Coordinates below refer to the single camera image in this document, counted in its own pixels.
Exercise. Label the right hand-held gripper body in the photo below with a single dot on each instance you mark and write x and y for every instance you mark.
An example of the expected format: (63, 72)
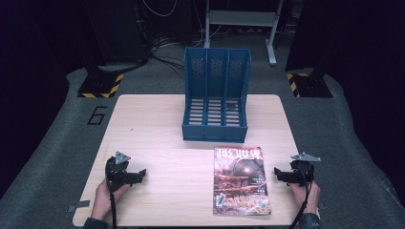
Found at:
(302, 173)

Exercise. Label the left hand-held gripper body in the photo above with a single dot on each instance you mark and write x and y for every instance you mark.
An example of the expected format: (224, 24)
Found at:
(114, 175)

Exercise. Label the red cover magazine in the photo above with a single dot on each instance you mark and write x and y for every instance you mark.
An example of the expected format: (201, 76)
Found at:
(242, 184)

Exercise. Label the blue plastic file rack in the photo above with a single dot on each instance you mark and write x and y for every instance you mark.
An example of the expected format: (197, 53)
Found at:
(216, 79)

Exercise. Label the person's right hand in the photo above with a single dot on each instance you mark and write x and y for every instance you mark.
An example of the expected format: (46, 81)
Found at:
(307, 197)

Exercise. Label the person's left hand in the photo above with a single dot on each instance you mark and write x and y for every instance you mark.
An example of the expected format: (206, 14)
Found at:
(105, 200)

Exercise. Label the black stand with striped base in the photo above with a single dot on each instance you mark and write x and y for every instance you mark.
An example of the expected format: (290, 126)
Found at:
(100, 84)
(310, 86)

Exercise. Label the dark cabinet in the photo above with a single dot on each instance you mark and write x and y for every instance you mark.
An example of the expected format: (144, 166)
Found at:
(117, 31)

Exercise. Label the white metal table frame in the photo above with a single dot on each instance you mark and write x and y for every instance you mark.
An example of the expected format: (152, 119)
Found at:
(245, 18)

